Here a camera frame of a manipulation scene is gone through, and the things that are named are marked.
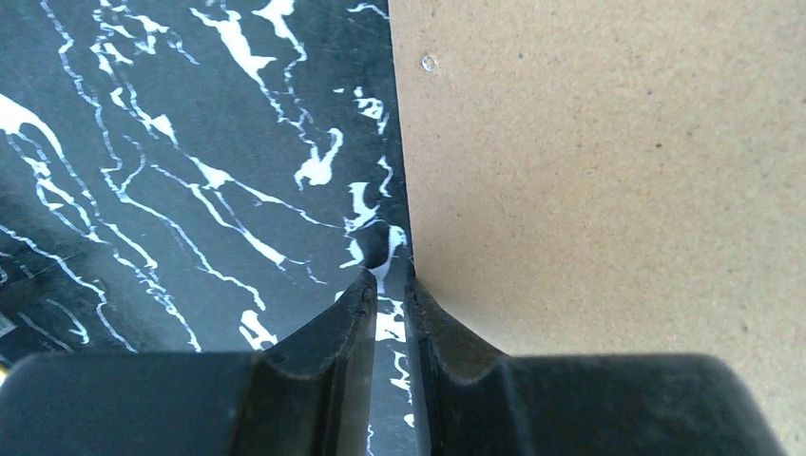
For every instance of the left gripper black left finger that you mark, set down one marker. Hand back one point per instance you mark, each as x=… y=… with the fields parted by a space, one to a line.
x=308 y=395

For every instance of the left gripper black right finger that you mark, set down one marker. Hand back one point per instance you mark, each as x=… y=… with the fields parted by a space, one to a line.
x=469 y=398

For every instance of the brown cardboard backing board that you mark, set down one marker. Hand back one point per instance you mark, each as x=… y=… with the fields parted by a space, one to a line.
x=614 y=176

